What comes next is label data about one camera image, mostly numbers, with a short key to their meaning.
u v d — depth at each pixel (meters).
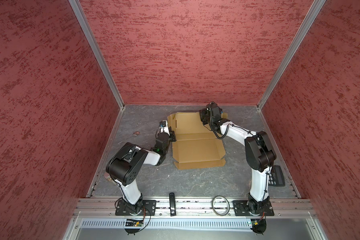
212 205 0.74
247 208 0.73
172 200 0.73
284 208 0.76
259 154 0.53
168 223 0.77
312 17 0.74
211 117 0.76
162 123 0.83
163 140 0.71
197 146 0.97
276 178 0.82
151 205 0.74
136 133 1.04
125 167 0.48
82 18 0.74
